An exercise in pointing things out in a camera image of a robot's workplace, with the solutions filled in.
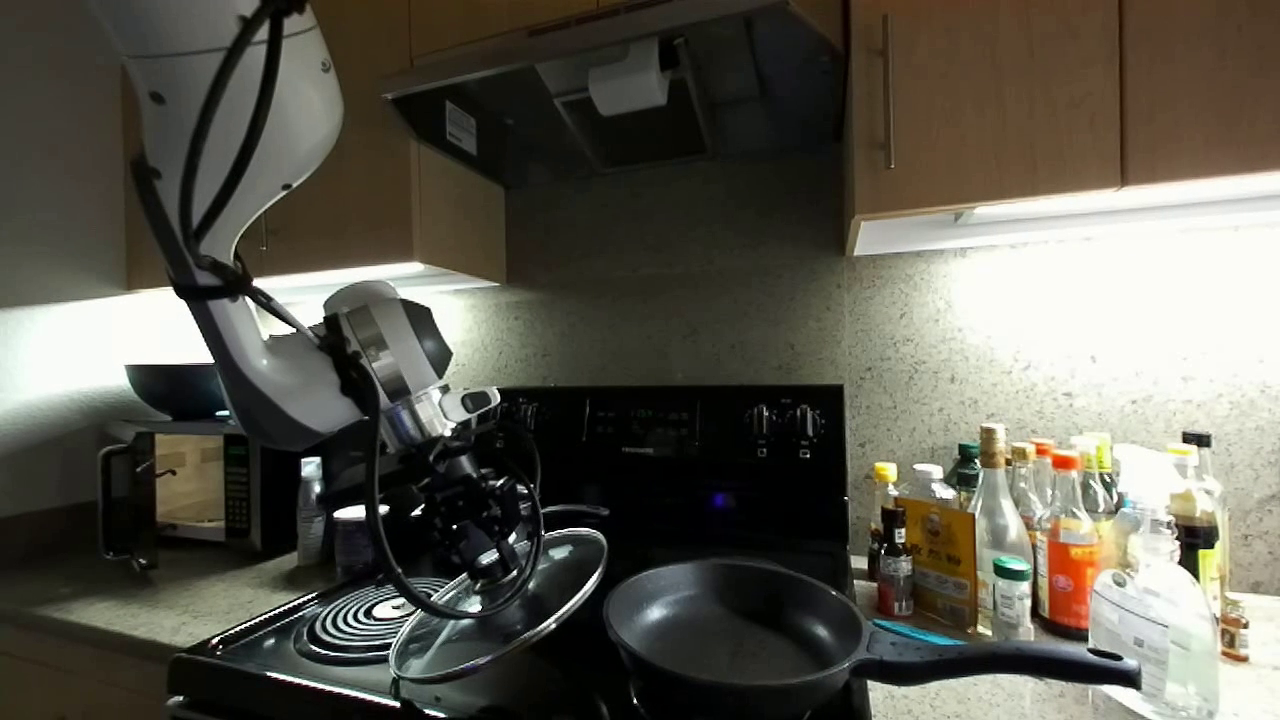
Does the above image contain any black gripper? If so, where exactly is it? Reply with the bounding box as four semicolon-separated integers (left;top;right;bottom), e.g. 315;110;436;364
396;433;548;612

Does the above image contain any glass lid with steel knob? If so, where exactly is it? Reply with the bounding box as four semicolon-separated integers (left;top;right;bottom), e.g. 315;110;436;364
388;526;610;690

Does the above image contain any black frying pan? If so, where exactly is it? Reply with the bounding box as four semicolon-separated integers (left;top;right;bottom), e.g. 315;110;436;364
598;555;1145;720

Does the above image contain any dark jar with white lid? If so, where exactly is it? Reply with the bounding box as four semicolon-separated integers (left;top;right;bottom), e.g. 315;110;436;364
327;501;396;586

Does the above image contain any electric coil stove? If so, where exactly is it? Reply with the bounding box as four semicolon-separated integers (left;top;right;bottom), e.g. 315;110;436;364
165;379;875;720

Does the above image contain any small jar with green lid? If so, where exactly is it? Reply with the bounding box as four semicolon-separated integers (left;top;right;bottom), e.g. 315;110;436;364
992;553;1040;647

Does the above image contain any black coil burner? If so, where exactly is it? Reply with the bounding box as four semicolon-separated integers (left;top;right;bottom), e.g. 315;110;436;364
291;574;470;669

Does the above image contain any black countertop appliance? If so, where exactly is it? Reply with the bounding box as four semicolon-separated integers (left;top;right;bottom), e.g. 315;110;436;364
295;424;402;537

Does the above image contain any under-cabinet light strip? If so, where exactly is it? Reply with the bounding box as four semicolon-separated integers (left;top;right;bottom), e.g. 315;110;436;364
851;167;1280;260
252;260;500;306

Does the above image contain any toaster oven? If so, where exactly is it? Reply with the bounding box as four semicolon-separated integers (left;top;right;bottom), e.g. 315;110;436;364
90;408;305;574

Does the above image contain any blue bowl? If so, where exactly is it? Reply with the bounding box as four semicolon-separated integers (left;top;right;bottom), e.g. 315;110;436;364
125;358;234;424

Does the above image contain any dark bottle with yellow cap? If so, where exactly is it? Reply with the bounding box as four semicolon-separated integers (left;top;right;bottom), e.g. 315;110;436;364
862;457;904;586

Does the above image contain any small bottle with red label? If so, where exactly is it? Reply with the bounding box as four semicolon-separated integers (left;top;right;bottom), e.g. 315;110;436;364
870;508;918;621

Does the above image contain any teal utensil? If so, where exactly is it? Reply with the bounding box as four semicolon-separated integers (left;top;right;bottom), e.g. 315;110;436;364
870;615;973;657

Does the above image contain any bottle with yellow label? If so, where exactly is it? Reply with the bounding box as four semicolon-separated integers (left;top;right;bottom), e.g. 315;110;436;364
895;459;983;634

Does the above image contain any bottle with green cap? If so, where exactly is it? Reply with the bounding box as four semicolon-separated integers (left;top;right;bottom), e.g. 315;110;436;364
945;439;983;503

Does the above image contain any clear bottle with cork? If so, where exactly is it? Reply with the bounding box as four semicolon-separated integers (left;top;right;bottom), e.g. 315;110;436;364
977;420;1035;636

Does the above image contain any clear bottle with tan cap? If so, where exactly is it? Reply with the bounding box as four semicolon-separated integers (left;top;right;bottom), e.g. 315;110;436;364
1004;436;1054;537

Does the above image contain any orange bottle with red cap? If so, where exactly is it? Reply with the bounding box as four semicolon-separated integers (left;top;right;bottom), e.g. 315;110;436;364
1044;447;1102;636

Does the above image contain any yellow-green bottle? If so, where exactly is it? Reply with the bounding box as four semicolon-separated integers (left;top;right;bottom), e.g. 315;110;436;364
1073;428;1122;530

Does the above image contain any small brown bottle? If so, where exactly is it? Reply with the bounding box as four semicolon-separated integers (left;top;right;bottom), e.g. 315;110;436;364
1216;594;1254;669

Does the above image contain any metal cabinet door handle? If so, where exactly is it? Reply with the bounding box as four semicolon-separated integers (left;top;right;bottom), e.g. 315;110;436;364
869;14;895;177

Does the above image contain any wide wooden wall cabinet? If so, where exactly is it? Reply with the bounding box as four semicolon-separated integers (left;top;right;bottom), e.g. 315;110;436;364
839;0;1280;226

